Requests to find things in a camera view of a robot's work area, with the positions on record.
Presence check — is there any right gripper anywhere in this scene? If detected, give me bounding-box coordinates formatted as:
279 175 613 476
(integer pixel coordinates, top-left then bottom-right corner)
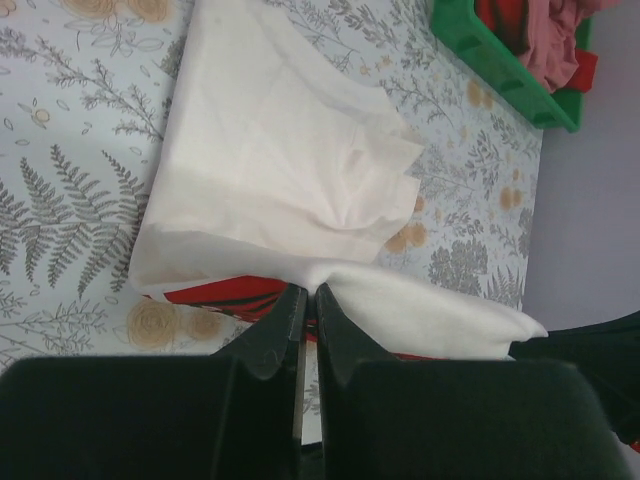
509 312 639 445

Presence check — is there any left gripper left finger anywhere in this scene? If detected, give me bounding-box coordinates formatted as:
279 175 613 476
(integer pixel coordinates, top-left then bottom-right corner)
1 285 308 479

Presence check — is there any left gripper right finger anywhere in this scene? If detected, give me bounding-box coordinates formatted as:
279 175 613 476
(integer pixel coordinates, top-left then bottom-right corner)
315 286 631 479

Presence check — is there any white printed t-shirt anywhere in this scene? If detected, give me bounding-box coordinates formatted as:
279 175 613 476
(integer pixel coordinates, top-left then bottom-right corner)
129 1 545 359

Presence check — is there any crumpled pink t-shirt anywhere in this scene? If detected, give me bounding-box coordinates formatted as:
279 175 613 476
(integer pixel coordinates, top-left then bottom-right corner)
519 0 619 93

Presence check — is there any crumpled red t-shirt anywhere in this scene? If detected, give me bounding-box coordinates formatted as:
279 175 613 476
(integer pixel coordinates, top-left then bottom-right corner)
474 0 615 93

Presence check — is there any green plastic tray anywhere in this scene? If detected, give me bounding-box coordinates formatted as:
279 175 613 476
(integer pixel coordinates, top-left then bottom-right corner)
430 0 583 133

